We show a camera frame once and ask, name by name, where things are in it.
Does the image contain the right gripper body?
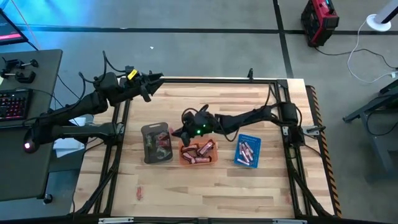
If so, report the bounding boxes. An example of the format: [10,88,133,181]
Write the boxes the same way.
[181,105,218,138]

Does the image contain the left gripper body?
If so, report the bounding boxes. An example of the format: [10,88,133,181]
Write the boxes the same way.
[119,67,152,103]

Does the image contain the orange plastic bin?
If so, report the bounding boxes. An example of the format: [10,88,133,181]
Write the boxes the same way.
[178,137,219,167]

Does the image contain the black plastic bin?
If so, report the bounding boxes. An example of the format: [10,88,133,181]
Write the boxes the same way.
[140,122,174,165]

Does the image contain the blue plastic bin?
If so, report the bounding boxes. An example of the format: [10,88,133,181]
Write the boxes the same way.
[233,133,262,169]

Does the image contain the black desk top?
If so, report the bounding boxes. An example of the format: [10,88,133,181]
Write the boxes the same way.
[0,49,63,129]
[0,123,58,202]

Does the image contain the white printed paper box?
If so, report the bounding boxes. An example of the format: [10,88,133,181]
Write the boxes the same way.
[52,114,94,158]

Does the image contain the black screw clamp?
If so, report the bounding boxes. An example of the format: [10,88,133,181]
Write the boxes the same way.
[0,69,37,84]
[3,58,40,71]

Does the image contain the black backlit keyboard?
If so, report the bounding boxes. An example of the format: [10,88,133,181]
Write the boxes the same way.
[0,88,33,122]

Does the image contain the black computer mouse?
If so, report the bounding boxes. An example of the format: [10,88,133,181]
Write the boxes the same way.
[22,133,41,154]

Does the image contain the yellow-black hazard tape strip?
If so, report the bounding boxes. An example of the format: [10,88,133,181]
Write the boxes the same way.
[306,85,343,218]

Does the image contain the computer monitor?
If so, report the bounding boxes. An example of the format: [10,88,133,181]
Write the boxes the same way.
[0,8,29,47]

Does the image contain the red power unit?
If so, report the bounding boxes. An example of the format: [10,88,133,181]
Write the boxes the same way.
[300,0,340,48]

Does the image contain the dark grey metal stand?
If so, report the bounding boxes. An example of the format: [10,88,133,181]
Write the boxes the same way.
[341,79,398,183]

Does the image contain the white round fan base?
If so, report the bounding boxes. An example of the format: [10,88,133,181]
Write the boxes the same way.
[365,13,392,32]

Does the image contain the black fan pole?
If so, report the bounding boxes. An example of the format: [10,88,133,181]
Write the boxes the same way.
[374,0,398,24]

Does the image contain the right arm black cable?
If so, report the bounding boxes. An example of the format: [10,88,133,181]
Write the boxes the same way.
[181,104,210,124]

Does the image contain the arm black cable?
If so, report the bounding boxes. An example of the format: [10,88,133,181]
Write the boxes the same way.
[181,104,210,124]
[101,50,127,74]

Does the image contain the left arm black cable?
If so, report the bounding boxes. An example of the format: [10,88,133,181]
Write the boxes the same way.
[101,50,127,74]

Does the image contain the silver metal bracket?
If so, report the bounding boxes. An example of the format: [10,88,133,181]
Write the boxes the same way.
[97,217,135,224]
[271,218,308,224]

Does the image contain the white cable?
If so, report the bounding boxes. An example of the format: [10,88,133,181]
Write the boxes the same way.
[346,18,398,84]

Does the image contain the black floor cable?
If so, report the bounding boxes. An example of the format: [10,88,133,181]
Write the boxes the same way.
[313,45,398,70]

